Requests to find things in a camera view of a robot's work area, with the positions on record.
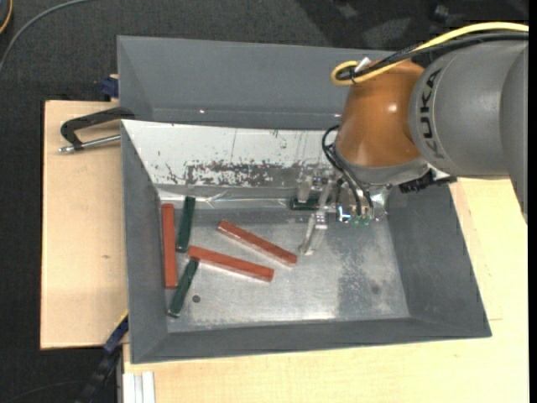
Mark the pale wood board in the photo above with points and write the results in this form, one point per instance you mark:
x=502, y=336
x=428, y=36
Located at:
x=79, y=242

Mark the grey metal bin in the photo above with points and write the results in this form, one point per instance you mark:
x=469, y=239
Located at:
x=260, y=300

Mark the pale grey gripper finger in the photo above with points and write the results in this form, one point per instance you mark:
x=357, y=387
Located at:
x=311, y=235
x=305, y=189

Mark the red-brown flat block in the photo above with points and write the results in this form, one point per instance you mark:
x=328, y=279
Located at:
x=169, y=246
x=256, y=243
x=230, y=263

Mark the dark green flat block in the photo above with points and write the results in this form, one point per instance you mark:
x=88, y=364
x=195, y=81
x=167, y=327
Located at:
x=185, y=225
x=184, y=288
x=295, y=204

